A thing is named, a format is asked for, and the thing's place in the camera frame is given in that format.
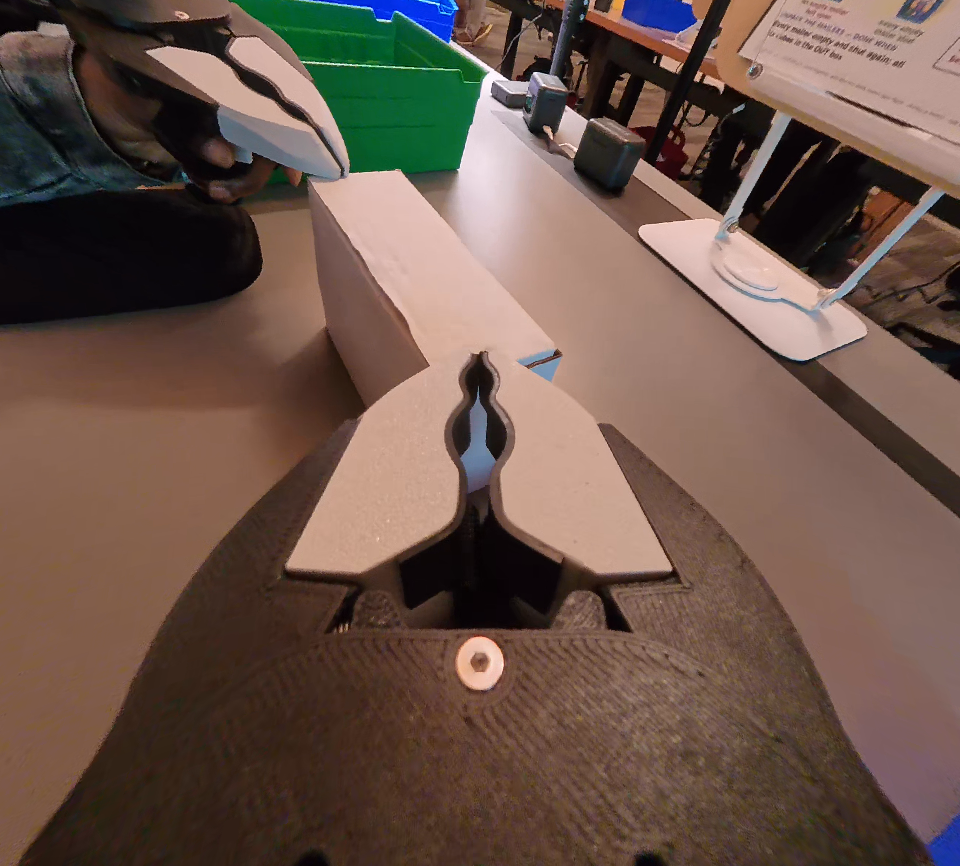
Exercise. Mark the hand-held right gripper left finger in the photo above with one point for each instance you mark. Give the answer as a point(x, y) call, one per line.
point(390, 476)

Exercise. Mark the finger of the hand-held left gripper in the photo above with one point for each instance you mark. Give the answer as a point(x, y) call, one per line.
point(300, 93)
point(255, 123)

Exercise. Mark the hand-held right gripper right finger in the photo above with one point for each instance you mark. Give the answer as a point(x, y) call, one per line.
point(570, 483)

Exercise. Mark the green plastic bin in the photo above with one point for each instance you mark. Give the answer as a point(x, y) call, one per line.
point(390, 100)

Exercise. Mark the white cardboard mailer box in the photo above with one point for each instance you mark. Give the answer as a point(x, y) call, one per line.
point(420, 281)

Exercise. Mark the large blue plastic bin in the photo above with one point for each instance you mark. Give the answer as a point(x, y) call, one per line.
point(949, 855)

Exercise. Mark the person's left forearm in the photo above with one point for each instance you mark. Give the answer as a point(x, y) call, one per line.
point(45, 115)

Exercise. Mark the person's left hand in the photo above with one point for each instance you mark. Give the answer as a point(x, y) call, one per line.
point(221, 187)

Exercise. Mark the small grey power adapter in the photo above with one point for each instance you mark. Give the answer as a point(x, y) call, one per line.
point(508, 93)

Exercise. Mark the white sign stand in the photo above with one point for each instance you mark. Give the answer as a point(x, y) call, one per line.
point(690, 250)

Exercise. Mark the dark green charger cube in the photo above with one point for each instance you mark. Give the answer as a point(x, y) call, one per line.
point(609, 153)

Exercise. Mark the small blue bin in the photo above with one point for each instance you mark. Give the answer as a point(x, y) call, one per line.
point(660, 7)

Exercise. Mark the black tripod pole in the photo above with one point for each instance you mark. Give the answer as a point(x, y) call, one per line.
point(712, 25)

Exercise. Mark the printed instruction sheet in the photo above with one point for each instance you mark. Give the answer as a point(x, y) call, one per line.
point(847, 3)

